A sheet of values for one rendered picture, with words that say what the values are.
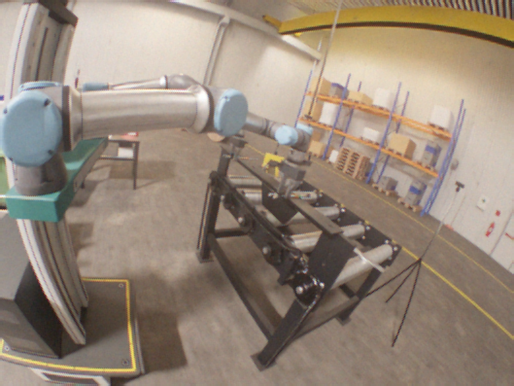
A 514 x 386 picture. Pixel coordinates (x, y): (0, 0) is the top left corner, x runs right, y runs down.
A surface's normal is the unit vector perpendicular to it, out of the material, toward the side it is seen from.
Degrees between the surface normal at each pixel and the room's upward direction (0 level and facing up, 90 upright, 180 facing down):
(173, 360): 0
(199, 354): 0
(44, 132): 90
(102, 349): 0
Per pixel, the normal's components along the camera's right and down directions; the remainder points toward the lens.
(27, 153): 0.65, 0.44
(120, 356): 0.26, -0.89
